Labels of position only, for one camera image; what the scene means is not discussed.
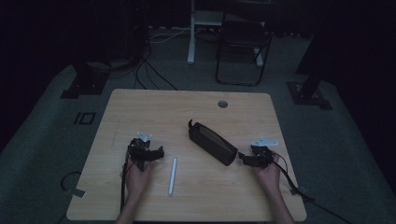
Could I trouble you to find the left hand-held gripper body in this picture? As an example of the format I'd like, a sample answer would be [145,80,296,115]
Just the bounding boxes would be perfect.
[126,132,156,173]

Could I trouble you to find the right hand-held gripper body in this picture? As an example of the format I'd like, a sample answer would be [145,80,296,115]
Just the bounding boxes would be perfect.
[249,136,279,170]

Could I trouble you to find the white pen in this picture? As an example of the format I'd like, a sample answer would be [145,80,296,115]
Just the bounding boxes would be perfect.
[167,156,178,197]

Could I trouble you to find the black pencil case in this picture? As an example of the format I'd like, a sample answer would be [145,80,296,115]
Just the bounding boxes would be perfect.
[187,119,239,167]

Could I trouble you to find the person's right hand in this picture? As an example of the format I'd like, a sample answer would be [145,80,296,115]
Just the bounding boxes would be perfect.
[252,151,283,194]

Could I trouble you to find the person's left hand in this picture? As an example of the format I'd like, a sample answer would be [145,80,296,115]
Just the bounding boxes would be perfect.
[120,156,157,200]

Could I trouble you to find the grey tape piece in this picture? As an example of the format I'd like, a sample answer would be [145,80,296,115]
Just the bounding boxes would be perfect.
[290,186,307,197]
[65,187,86,199]

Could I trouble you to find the black folding chair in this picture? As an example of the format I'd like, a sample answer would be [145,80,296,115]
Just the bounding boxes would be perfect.
[215,12,275,88]

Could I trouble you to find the white desk leg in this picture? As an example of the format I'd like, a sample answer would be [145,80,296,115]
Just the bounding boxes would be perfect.
[187,0,198,66]

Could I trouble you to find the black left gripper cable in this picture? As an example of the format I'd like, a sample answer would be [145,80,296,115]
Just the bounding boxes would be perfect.
[120,148,135,214]

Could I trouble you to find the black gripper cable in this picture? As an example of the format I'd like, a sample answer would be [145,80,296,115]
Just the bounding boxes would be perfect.
[270,151,354,224]
[120,148,135,214]

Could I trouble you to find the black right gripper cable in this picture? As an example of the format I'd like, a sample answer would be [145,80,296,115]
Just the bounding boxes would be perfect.
[270,151,354,224]

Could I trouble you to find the black stand base plate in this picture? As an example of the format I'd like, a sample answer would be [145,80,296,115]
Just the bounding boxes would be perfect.
[286,80,333,111]
[60,60,110,100]

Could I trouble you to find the black floor cables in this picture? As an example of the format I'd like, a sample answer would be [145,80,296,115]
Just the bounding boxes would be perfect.
[133,46,179,91]

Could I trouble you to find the black floor cable loop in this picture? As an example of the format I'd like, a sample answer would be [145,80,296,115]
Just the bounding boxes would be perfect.
[59,170,82,194]

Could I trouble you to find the white floor cable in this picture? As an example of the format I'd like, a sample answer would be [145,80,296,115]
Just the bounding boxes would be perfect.
[148,27,191,44]

